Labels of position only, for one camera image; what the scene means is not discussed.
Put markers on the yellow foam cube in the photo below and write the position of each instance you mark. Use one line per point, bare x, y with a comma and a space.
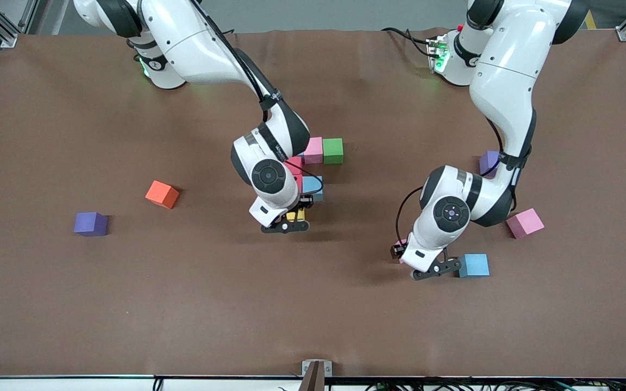
294, 215

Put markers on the green foam cube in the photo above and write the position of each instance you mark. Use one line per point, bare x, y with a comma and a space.
333, 151

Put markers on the purple foam cube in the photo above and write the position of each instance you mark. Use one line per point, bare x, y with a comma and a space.
488, 162
90, 224

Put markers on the white table edge rail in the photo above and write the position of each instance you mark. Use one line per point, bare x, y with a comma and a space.
74, 384

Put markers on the blue foam cube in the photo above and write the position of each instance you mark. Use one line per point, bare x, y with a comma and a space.
312, 184
476, 265

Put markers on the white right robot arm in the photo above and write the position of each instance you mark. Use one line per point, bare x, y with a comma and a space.
193, 43

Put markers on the red foam cube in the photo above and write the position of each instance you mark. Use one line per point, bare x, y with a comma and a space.
295, 164
298, 183

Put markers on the orange foam cube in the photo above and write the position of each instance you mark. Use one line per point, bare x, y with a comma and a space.
162, 194

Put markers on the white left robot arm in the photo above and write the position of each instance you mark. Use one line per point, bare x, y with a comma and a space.
508, 70

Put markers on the brown table mat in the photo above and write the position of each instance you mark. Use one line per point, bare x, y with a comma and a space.
313, 326

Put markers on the pink foam cube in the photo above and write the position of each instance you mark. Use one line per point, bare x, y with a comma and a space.
527, 223
401, 241
314, 150

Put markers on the left arm base connector plate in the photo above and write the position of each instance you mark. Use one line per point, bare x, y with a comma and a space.
437, 54

